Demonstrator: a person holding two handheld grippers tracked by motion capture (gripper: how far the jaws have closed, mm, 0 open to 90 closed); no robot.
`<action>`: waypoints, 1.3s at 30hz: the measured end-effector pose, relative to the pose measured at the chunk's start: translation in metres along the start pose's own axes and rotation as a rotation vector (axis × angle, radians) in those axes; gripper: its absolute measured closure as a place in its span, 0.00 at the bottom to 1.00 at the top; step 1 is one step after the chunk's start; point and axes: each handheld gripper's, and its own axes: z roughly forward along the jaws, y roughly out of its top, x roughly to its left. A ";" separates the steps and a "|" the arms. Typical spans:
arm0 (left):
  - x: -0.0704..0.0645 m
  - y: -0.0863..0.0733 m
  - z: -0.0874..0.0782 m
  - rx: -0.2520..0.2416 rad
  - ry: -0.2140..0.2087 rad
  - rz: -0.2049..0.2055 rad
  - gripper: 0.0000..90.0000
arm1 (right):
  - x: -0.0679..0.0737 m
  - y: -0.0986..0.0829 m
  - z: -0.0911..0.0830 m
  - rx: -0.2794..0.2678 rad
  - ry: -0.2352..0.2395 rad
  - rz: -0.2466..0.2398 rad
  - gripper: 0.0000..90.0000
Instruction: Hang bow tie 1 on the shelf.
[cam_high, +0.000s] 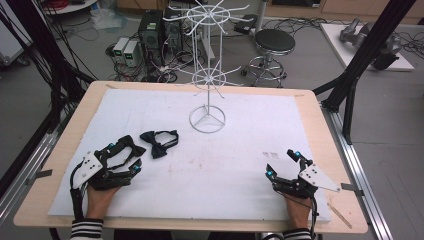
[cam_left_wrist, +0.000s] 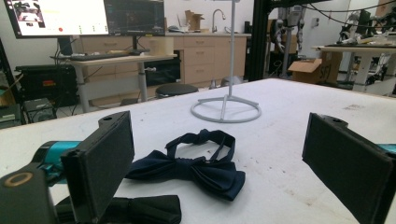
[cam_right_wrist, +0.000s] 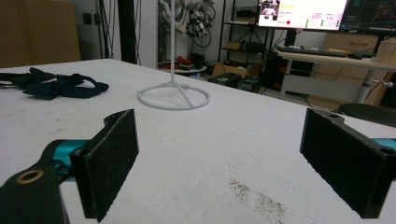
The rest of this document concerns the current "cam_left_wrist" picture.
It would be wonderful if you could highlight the metal faucet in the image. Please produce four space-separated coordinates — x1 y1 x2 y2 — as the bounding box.
212 8 227 34

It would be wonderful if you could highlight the black round stool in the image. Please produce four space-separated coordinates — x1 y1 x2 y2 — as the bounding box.
154 83 199 100

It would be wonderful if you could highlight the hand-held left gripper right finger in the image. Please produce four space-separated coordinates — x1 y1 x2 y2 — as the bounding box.
302 112 396 224

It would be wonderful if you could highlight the black keyboard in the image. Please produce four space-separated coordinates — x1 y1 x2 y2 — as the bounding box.
69 52 130 62

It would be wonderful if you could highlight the white wire display rack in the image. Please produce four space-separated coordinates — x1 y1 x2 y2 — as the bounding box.
190 0 262 124

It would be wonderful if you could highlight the black bow tie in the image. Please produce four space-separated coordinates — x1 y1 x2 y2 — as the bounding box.
55 194 182 224

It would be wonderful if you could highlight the monitor with bright screen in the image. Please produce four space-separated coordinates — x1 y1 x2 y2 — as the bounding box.
3 0 110 39

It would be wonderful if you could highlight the beige cylinder roll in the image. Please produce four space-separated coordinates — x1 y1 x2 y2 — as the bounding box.
148 36 175 57

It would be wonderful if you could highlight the black equipment case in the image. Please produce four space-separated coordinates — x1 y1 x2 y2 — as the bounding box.
15 63 78 106

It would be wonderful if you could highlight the monitor with dark screen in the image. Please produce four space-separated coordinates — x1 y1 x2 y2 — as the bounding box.
104 0 166 36

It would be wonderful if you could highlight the white foam mat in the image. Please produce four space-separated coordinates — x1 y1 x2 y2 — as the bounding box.
0 77 396 224

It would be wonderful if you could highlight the navy bow tie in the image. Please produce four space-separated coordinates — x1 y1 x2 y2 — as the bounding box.
125 128 247 202

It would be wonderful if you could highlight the dark equipment box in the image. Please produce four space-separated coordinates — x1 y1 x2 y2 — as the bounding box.
22 97 58 124

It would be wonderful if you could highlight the large cardboard box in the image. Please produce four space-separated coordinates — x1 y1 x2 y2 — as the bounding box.
288 50 344 85

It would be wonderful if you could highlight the black metal frame post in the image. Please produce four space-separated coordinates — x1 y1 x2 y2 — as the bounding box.
247 0 274 82

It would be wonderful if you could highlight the light wooden desk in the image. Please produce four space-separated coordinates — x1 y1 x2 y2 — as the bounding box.
50 53 178 113

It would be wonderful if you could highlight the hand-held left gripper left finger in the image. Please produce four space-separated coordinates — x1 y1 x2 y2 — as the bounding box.
60 110 135 224

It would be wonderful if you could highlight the white work table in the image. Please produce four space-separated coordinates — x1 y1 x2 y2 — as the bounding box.
312 43 396 93

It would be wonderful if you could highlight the beige cabinet row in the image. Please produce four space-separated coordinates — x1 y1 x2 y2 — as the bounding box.
78 32 251 89

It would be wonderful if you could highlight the small open cardboard box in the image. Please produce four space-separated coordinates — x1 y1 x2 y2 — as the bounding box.
185 9 205 31

